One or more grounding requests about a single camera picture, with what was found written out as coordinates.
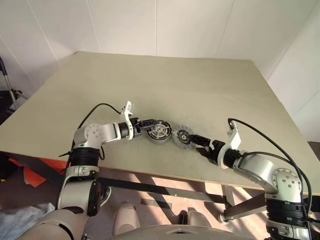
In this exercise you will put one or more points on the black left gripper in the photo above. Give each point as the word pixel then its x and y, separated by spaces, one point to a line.
pixel 137 127

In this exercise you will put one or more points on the dark patterned sneaker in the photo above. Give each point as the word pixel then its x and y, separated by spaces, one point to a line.
pixel 106 197

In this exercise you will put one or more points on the beige rounded leg cover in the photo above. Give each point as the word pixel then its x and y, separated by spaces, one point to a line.
pixel 126 217
pixel 197 218

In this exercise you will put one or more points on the black silver spoked rotor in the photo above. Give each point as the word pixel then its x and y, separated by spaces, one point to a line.
pixel 159 133

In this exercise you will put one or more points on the beige rounded right leg cover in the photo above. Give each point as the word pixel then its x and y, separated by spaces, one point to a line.
pixel 197 218

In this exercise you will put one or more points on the blue jeans leg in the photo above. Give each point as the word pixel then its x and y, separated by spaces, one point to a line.
pixel 20 220

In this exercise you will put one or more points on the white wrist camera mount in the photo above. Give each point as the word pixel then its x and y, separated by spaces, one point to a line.
pixel 235 140
pixel 128 110

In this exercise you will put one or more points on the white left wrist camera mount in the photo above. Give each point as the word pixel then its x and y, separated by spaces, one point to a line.
pixel 128 110

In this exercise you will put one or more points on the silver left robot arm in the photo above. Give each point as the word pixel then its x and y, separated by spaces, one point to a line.
pixel 100 132

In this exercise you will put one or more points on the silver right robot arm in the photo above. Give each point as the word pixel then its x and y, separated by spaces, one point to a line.
pixel 260 167

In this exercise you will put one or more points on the motor housing with copper windings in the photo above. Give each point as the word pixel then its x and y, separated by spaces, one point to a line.
pixel 164 124

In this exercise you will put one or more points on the black and silver trolley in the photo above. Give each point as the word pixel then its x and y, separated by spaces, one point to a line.
pixel 5 102

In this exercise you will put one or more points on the beige rounded left leg cover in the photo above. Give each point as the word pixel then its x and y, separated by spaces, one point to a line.
pixel 126 217

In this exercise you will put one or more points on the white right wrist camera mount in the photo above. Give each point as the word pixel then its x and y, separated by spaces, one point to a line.
pixel 235 140

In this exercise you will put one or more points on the black table crossbar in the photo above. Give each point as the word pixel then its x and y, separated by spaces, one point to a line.
pixel 162 190

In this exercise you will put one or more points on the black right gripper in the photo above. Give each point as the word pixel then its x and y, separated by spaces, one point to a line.
pixel 216 152

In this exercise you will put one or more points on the grey robot torso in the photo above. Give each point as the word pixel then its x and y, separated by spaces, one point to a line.
pixel 180 232

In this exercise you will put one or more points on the orange sheet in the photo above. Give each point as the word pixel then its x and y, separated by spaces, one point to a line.
pixel 50 165

